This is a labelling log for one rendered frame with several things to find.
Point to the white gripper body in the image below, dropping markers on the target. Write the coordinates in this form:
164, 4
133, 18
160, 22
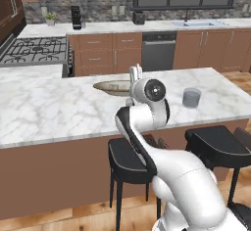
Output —
135, 73

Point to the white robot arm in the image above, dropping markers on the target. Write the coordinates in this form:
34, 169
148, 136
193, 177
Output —
183, 182

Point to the dark grey dishwasher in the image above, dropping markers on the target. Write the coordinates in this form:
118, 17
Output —
159, 52

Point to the brown base cupboards with drawers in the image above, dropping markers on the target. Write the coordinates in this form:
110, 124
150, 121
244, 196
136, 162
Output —
104, 54

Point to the black toaster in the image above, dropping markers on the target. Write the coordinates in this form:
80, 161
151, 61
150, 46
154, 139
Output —
138, 18

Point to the black oven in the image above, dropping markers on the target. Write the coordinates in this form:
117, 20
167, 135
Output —
69, 63

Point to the black tap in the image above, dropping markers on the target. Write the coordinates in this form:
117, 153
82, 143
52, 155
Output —
187, 14

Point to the steel sink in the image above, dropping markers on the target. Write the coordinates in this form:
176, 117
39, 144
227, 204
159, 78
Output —
197, 23

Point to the brown base cupboards under sink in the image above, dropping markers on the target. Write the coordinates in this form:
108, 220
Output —
212, 49

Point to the black coffee machine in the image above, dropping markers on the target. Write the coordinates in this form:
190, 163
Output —
76, 17

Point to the black stool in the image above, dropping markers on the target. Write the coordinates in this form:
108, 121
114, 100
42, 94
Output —
215, 145
243, 213
125, 161

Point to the small green potted plant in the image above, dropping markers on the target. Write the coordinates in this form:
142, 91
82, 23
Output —
50, 18

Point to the black gas hob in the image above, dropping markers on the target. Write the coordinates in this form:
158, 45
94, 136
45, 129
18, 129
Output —
34, 49

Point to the brown kitchen island base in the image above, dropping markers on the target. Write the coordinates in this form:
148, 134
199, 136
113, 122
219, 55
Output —
55, 173

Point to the dark brown tall cabinet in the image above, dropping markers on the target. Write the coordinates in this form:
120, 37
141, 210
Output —
10, 9

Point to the white wall socket pair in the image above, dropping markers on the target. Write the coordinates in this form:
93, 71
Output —
118, 10

